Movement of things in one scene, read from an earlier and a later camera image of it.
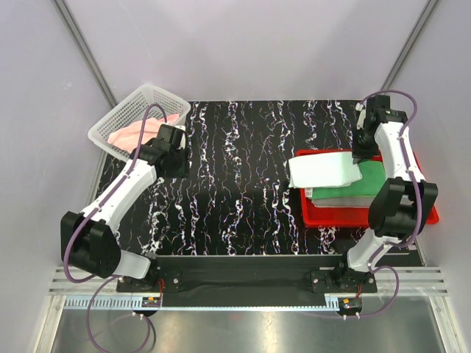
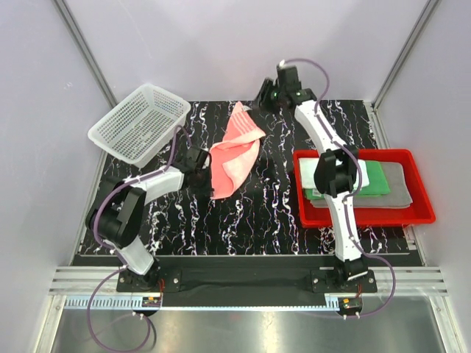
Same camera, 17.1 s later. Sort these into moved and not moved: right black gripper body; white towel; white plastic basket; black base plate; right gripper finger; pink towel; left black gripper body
Moved: left black gripper body; white towel; pink towel; right gripper finger; right black gripper body
Not moved: black base plate; white plastic basket
